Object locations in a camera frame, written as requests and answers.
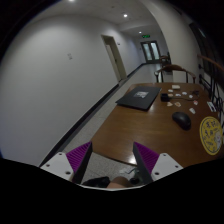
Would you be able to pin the white paper scrap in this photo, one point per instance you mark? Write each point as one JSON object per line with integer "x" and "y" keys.
{"x": 192, "y": 110}

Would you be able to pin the wooden chair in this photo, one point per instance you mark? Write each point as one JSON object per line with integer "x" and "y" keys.
{"x": 180, "y": 74}

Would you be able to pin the black mouse pad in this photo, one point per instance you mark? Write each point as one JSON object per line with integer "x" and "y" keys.
{"x": 140, "y": 97}

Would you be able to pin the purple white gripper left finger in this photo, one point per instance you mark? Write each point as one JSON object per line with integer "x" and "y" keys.
{"x": 70, "y": 166}

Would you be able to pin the white door in wall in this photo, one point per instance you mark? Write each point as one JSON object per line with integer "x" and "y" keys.
{"x": 115, "y": 57}

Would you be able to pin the small black box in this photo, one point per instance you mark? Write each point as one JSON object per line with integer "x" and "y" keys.
{"x": 164, "y": 97}

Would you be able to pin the glass double exit door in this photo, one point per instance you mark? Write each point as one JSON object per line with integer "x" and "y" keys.
{"x": 151, "y": 52}

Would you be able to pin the black computer mouse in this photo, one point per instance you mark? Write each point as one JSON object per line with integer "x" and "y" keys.
{"x": 182, "y": 119}

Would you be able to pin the yellow round sticker mat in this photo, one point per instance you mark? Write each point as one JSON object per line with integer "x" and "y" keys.
{"x": 211, "y": 135}

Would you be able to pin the green exit sign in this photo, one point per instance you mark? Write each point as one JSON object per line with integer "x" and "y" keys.
{"x": 146, "y": 36}

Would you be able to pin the white card on table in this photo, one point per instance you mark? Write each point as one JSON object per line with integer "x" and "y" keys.
{"x": 175, "y": 87}

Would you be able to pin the orange paper scrap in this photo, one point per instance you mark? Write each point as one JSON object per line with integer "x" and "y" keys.
{"x": 178, "y": 104}

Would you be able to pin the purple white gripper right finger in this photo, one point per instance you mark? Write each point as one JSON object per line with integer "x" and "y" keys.
{"x": 153, "y": 166}

